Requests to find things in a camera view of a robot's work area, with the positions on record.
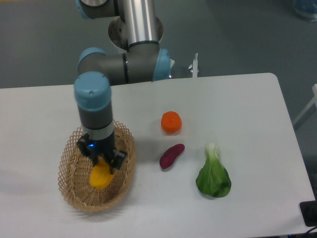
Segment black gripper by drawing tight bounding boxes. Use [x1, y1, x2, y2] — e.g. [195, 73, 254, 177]
[76, 132, 127, 174]

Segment yellow mango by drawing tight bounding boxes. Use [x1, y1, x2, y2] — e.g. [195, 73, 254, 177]
[89, 158, 115, 189]

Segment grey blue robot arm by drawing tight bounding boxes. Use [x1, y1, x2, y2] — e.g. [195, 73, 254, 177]
[74, 0, 171, 174]

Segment woven wicker basket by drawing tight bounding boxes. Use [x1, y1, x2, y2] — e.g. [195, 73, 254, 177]
[58, 121, 136, 212]

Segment purple sweet potato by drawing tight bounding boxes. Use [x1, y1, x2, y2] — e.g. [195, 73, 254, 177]
[159, 144, 185, 170]

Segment orange tangerine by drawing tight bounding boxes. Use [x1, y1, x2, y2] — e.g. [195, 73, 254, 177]
[160, 111, 182, 134]

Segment green bok choy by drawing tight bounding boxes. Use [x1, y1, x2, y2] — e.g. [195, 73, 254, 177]
[196, 142, 232, 198]

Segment black device at table edge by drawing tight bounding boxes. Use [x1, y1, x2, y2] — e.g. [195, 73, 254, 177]
[300, 200, 317, 227]

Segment blue object top right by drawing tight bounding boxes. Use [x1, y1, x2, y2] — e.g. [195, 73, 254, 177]
[293, 0, 317, 22]

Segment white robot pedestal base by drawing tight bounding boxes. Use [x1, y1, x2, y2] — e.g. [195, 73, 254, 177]
[108, 16, 200, 78]

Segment white frame at right edge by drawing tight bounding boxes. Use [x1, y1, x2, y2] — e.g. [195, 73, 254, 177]
[292, 84, 317, 131]

